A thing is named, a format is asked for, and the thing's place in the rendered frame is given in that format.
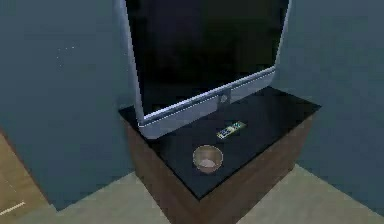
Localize brown round bowl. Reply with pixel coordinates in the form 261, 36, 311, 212
192, 144, 224, 175

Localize silver framed television set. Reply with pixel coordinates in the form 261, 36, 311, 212
119, 0, 294, 140

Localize brown cabinet with black top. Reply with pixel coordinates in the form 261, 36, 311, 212
118, 85, 322, 224

